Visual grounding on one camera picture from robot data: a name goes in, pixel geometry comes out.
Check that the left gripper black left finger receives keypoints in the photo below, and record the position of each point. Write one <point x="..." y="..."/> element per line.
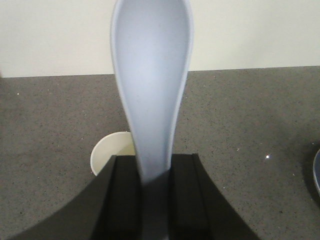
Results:
<point x="109" y="208"/>

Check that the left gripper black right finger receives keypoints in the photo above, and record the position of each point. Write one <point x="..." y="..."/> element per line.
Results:
<point x="197" y="209"/>

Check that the brown paper cup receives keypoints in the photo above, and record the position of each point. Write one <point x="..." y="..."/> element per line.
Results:
<point x="115" y="144"/>

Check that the light blue plastic spoon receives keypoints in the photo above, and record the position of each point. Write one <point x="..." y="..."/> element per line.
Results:
<point x="151" y="45"/>

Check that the blue plastic plate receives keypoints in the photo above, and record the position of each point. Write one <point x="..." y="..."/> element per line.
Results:
<point x="316" y="171"/>

